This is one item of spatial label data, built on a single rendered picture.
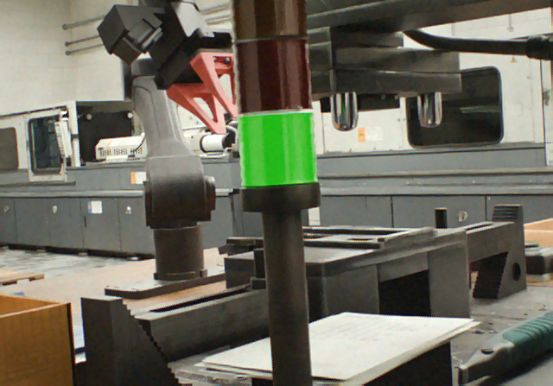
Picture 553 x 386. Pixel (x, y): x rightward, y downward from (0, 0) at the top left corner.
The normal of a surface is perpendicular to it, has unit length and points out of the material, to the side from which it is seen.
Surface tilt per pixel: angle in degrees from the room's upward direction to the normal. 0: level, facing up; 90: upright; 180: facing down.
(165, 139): 37
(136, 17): 59
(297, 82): 76
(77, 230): 90
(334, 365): 1
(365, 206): 90
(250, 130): 104
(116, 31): 90
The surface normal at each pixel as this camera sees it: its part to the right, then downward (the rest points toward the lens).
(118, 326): 0.73, -0.01
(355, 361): -0.07, -1.00
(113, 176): -0.72, 0.08
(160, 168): 0.08, -0.77
